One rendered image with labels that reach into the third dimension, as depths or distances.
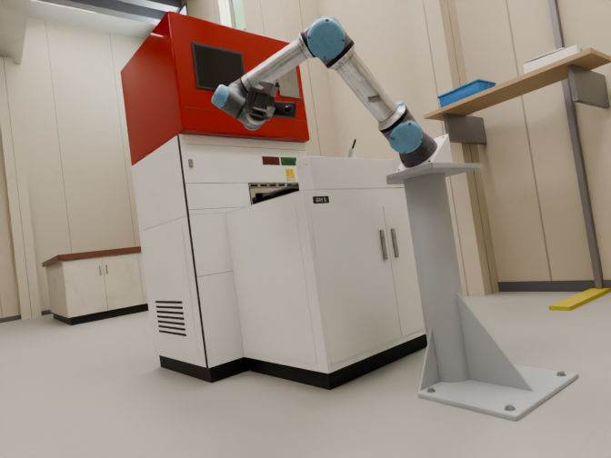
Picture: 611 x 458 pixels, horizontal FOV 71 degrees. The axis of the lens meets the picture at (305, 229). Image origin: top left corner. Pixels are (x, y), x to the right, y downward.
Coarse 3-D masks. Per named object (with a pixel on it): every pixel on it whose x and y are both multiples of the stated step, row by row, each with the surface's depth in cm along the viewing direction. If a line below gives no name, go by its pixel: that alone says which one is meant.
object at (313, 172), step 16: (304, 160) 180; (320, 160) 181; (336, 160) 187; (352, 160) 194; (368, 160) 201; (384, 160) 209; (304, 176) 181; (320, 176) 180; (336, 176) 186; (352, 176) 192; (368, 176) 200; (384, 176) 207
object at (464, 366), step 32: (416, 192) 164; (416, 224) 165; (448, 224) 163; (416, 256) 167; (448, 256) 161; (448, 288) 161; (448, 320) 160; (448, 352) 160; (480, 352) 156; (448, 384) 158; (480, 384) 154; (512, 384) 147; (544, 384) 146; (512, 416) 126
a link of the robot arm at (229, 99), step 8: (224, 88) 147; (232, 88) 152; (216, 96) 146; (224, 96) 146; (232, 96) 147; (240, 96) 149; (216, 104) 148; (224, 104) 147; (232, 104) 147; (240, 104) 147; (232, 112) 148; (240, 112) 148
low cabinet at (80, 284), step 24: (48, 264) 630; (72, 264) 555; (96, 264) 572; (120, 264) 590; (48, 288) 693; (72, 288) 552; (96, 288) 569; (120, 288) 586; (144, 288) 605; (72, 312) 549; (96, 312) 566; (120, 312) 588
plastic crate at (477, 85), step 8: (480, 80) 304; (456, 88) 317; (464, 88) 313; (472, 88) 307; (480, 88) 304; (440, 96) 328; (448, 96) 323; (456, 96) 318; (464, 96) 313; (440, 104) 330; (448, 104) 324
